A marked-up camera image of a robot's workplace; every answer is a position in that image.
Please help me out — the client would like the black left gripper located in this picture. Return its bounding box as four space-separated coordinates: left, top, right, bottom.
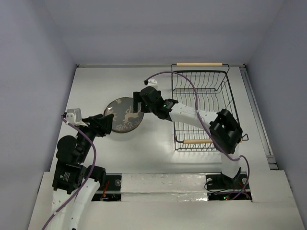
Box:
77 112 113 161

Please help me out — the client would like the grey patterned plate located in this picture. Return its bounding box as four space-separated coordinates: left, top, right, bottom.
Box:
104 97 144 133

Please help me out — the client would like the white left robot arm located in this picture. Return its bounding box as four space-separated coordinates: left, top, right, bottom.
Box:
43 109 114 230

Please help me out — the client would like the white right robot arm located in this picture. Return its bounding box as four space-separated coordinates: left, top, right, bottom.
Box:
133 86 243 188

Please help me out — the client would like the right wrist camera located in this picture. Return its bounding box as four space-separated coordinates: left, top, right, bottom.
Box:
144 78 158 89

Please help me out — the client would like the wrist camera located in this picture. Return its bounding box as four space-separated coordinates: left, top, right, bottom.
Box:
144 78 158 89
64 108 88 127

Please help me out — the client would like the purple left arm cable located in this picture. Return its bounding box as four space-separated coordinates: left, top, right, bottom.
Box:
38 114 99 230

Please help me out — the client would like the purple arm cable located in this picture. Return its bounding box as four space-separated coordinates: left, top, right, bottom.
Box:
38 114 99 230
143 71 251 201

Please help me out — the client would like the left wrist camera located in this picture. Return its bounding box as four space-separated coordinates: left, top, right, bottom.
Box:
64 108 88 127

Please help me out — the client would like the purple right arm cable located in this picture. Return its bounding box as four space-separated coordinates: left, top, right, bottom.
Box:
143 71 251 201

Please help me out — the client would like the black wire dish rack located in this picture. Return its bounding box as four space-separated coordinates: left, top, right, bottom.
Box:
171 64 239 152

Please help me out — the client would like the aluminium rail on table edge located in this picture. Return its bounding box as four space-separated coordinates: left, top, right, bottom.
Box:
239 64 279 170

